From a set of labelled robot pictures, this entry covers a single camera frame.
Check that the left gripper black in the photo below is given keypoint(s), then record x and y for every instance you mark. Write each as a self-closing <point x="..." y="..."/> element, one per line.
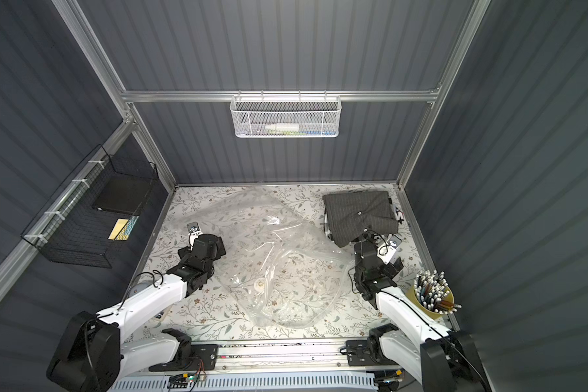
<point x="198" y="242"/>

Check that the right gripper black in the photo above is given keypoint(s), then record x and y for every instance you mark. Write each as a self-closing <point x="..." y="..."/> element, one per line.
<point x="368" y="240"/>

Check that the dark grey shirt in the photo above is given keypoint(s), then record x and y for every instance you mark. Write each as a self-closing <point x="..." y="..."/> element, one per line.
<point x="352" y="214"/>

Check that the clear plastic vacuum bag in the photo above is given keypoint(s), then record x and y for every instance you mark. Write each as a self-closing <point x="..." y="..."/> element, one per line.
<point x="281" y="269"/>

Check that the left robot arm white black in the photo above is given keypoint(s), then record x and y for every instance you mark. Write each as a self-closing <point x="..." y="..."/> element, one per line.
<point x="93" y="352"/>

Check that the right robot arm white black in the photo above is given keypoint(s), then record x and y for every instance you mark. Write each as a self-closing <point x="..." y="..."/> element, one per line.
<point x="437" y="357"/>

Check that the yellow notepad in basket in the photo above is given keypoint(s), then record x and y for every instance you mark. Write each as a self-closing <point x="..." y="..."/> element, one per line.
<point x="119" y="231"/>

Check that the black box in basket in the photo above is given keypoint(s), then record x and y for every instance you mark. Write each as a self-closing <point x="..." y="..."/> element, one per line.
<point x="122" y="194"/>

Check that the white vented panel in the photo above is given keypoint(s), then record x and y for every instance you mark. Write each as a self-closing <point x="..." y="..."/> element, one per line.
<point x="282" y="381"/>

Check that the white bottle in basket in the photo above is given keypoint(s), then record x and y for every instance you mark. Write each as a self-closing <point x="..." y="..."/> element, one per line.
<point x="283" y="128"/>

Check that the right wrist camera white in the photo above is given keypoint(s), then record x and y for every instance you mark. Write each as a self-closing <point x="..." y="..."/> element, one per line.
<point x="388" y="248"/>

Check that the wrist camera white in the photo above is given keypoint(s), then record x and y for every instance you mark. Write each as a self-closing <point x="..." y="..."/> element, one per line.
<point x="388" y="248"/>
<point x="194" y="232"/>

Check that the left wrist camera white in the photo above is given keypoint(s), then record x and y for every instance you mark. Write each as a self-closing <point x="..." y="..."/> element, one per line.
<point x="194" y="232"/>

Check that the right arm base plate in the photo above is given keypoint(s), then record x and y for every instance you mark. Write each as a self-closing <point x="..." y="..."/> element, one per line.
<point x="363" y="353"/>

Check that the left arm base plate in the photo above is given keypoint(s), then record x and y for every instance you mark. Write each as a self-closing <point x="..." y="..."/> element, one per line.
<point x="190" y="358"/>

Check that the aluminium front rail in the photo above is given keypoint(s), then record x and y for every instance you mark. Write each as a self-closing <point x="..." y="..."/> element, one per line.
<point x="289" y="353"/>

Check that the black wire basket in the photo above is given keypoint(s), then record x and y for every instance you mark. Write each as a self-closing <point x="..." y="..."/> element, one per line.
<point x="71" y="232"/>

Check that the white wire mesh basket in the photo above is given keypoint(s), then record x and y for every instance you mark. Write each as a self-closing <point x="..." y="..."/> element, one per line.
<point x="317" y="119"/>

